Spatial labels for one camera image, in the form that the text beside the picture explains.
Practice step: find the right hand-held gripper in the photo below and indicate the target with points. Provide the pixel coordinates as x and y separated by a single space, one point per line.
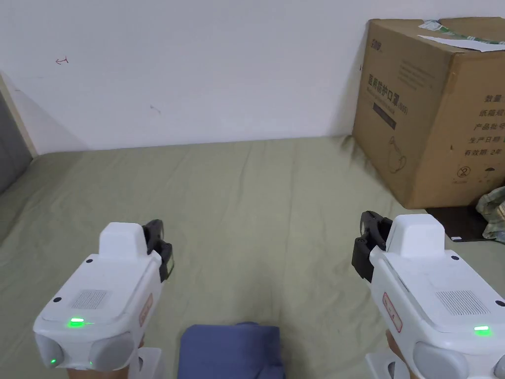
442 300

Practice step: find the flat black mat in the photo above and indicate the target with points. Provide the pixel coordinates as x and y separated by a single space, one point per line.
459 223

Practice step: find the large brown cardboard carton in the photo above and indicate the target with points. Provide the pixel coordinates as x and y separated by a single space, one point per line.
430 114

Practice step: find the green patterned cloth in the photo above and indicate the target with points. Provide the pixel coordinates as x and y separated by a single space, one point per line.
493 215

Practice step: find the grey padded headboard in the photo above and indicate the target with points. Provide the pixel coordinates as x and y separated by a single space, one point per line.
10 150

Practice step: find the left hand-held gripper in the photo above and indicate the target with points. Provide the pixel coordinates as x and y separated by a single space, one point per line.
98 292

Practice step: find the bed with pale green sheet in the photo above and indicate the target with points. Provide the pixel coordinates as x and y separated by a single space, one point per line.
244 221

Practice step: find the person's left hand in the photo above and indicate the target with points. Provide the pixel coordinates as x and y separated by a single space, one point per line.
98 373

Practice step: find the folded blue garment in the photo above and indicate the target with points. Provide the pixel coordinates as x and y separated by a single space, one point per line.
230 351

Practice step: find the person's right hand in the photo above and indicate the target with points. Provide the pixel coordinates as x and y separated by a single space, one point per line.
400 359

